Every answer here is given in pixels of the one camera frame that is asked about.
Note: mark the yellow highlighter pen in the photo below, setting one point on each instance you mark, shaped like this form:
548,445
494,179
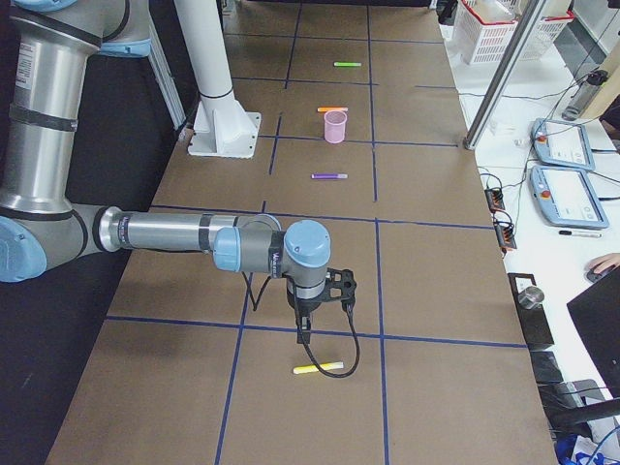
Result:
327,367

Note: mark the purple highlighter pen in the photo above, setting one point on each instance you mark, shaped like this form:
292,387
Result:
328,176

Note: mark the black white marker pen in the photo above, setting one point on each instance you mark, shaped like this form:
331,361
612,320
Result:
580,234

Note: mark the black monitor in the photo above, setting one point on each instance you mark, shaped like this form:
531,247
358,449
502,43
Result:
595,315

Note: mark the far teach pendant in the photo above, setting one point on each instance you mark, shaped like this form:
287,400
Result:
561,143

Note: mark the orange highlighter pen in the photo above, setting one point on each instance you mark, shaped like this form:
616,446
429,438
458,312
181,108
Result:
327,109

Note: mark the aluminium frame post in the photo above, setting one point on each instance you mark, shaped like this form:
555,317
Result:
524,29

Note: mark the teach pendant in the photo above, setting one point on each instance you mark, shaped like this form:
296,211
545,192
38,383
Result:
561,143
566,198

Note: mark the white pedestal column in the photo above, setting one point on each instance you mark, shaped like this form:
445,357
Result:
222,128

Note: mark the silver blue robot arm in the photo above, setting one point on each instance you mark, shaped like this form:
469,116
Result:
41,229

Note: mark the black computer mouse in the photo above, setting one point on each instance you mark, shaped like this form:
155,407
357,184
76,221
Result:
593,275

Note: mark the pink mesh pen holder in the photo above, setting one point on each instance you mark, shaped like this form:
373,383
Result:
335,126

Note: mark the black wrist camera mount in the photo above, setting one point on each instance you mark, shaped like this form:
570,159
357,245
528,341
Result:
341,286

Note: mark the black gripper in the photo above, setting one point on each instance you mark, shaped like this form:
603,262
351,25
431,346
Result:
305,306

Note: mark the person's hand on mouse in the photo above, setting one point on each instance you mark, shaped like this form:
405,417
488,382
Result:
604,261

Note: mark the black water bottle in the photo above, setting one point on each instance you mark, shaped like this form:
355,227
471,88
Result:
586,92

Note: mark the white basket red rim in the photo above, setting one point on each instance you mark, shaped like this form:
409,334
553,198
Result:
480,40

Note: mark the metal cup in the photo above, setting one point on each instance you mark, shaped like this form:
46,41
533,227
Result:
530,298

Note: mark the near teach pendant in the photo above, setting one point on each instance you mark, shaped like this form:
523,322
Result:
566,198

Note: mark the orange black connector block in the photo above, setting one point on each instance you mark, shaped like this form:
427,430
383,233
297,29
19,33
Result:
495,199

